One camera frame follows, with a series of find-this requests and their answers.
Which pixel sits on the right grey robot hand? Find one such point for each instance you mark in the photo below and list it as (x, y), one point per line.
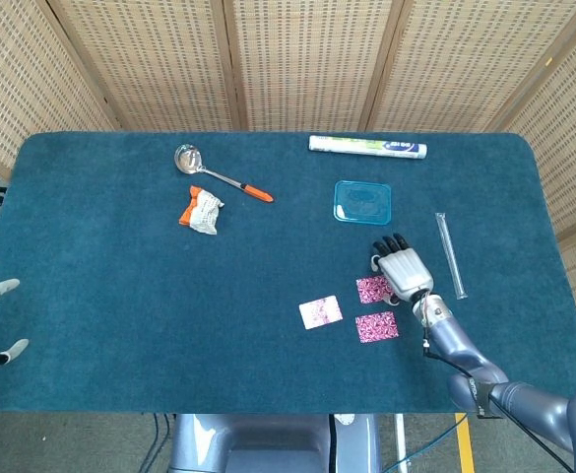
(405, 268)

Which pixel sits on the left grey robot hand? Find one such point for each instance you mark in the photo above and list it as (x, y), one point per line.
(2, 287)

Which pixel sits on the pink patterned square cloth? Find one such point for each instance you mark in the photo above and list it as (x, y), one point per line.
(368, 290)

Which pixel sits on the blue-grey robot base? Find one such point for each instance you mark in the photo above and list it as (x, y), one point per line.
(268, 443)

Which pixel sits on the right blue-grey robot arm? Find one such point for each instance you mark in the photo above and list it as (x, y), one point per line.
(450, 335)

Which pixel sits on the clear plastic tube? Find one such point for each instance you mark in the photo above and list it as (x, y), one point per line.
(450, 253)

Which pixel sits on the blue plastic container lid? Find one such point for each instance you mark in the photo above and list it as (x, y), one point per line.
(362, 203)

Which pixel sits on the white printed roll tube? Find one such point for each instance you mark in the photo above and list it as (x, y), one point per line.
(366, 147)

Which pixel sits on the blue carpet table cover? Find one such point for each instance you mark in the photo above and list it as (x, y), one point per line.
(169, 305)

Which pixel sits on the yellow floor tape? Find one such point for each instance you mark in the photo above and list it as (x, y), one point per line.
(465, 443)

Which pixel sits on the woven folding screen panel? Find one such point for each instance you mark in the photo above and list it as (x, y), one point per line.
(307, 64)
(465, 64)
(17, 84)
(154, 64)
(573, 148)

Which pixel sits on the crumpled white orange snack packet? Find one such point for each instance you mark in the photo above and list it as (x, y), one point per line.
(204, 212)

